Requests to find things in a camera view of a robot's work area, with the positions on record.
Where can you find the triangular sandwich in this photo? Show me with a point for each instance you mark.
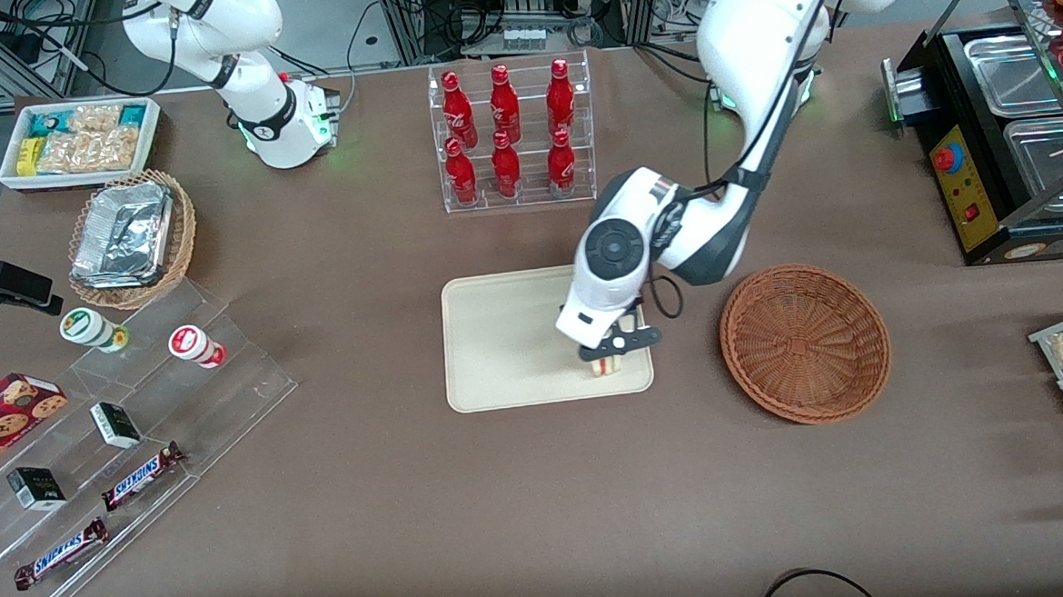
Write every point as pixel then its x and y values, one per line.
pixel 610 367

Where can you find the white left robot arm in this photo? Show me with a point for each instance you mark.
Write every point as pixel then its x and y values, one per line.
pixel 755 41

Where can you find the beige plastic tray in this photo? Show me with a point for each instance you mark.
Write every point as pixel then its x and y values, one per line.
pixel 506 336

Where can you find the brown wicker basket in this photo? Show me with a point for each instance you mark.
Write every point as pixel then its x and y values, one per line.
pixel 807 343

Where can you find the light wicker basket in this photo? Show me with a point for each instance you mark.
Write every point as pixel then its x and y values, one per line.
pixel 184 226

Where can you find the white rectangular snack tray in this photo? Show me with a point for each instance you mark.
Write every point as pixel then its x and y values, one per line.
pixel 11 176

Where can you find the clear acrylic bottle rack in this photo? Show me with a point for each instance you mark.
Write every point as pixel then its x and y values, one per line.
pixel 531 194

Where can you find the red cola bottle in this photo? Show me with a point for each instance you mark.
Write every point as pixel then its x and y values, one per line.
pixel 560 97
pixel 504 104
pixel 461 177
pixel 561 168
pixel 458 111
pixel 506 171

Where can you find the white power strip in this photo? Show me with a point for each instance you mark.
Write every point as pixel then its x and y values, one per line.
pixel 524 38

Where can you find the black food warmer machine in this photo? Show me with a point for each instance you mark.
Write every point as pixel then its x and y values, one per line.
pixel 963 194

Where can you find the clear acrylic stepped stand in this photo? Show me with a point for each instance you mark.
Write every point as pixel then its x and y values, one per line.
pixel 210 406

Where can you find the red lid yogurt cup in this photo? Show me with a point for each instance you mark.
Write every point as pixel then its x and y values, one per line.
pixel 192 344

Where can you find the steel warmer pan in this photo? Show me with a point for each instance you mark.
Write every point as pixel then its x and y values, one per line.
pixel 1011 73
pixel 1047 162

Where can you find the snickers chocolate bar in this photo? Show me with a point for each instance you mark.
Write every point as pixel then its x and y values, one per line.
pixel 140 476
pixel 61 553

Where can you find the aluminium foil container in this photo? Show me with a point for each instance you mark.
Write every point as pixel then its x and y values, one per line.
pixel 123 233

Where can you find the small black carton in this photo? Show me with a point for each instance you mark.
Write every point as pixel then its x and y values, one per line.
pixel 36 488
pixel 115 424

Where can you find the green lid yogurt cup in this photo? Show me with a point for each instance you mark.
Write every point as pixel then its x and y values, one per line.
pixel 87 327

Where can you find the teal snack pack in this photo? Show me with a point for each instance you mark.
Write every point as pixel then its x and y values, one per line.
pixel 132 113
pixel 46 123

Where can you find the clear bag of crackers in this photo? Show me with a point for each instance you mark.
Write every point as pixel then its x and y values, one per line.
pixel 87 152
pixel 94 117

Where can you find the yellow snack pack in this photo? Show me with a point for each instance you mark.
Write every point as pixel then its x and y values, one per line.
pixel 26 157

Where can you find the red cookie box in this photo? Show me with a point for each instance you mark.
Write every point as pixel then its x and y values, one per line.
pixel 1 417

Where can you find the black clamp mount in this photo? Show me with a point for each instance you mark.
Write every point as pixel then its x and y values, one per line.
pixel 12 282

